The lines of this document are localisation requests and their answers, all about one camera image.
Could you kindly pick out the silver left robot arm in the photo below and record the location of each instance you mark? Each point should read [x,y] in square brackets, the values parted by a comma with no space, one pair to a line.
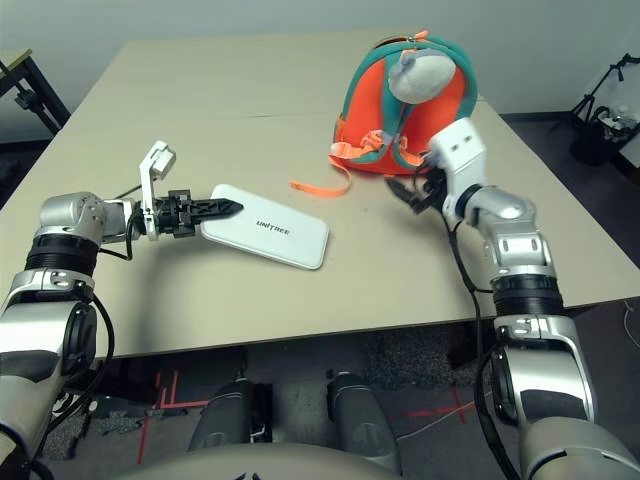
[65,210]

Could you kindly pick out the white Unitree pencil case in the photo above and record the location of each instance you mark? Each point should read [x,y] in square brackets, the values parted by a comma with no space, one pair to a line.
[280,235]

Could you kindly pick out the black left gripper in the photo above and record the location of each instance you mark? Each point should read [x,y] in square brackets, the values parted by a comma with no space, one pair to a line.
[175,215]

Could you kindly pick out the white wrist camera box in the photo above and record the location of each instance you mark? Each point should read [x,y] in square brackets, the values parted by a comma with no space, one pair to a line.
[460,150]
[157,157]

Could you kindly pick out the grey plush zipper toy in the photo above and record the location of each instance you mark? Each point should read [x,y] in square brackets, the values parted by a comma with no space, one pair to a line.
[425,75]

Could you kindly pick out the grey robot torso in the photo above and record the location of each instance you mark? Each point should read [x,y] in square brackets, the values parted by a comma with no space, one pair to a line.
[260,465]

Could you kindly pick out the black tripod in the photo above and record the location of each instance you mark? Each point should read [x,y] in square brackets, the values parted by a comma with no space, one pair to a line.
[597,90]

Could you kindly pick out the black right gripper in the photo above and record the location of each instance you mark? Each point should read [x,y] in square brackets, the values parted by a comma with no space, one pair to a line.
[434,190]

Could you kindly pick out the black bag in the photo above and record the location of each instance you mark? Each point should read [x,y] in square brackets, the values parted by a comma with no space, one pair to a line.
[595,145]

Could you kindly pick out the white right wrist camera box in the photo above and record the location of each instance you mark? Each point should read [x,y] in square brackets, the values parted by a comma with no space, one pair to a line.
[460,150]

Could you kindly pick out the orange and teal backpack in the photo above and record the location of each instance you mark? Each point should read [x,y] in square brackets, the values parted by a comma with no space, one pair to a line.
[365,100]

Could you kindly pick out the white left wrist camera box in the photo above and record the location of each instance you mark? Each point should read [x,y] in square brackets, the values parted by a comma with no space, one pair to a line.
[157,157]

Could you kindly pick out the beige side table black frame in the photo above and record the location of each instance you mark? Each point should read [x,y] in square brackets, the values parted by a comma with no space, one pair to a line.
[15,57]

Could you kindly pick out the grey robot right leg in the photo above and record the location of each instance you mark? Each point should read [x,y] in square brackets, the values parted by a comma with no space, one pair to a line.
[362,420]

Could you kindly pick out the grey robot left leg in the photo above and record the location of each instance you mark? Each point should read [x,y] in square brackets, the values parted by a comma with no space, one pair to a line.
[230,415]

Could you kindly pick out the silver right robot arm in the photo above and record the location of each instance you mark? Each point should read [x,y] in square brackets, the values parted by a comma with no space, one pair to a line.
[520,245]

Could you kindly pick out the grey robot leg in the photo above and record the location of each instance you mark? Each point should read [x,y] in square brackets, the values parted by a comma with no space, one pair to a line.
[362,420]
[230,415]

